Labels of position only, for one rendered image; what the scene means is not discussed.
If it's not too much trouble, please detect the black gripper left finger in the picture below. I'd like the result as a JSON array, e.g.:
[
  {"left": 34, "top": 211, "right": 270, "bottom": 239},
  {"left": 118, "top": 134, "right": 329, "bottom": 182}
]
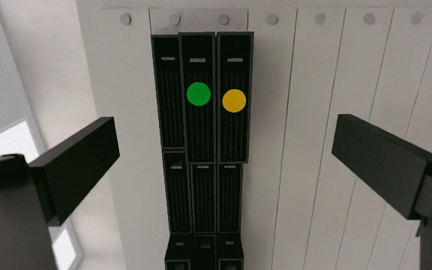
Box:
[{"left": 0, "top": 116, "right": 120, "bottom": 270}]

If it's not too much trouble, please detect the white server rack frame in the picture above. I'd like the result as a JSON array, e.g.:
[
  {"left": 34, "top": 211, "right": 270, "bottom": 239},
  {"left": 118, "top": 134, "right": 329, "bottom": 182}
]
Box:
[{"left": 75, "top": 0, "right": 432, "bottom": 270}]

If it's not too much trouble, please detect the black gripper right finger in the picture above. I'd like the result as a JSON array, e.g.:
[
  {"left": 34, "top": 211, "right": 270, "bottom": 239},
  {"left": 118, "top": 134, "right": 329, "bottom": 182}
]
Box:
[{"left": 331, "top": 114, "right": 432, "bottom": 270}]

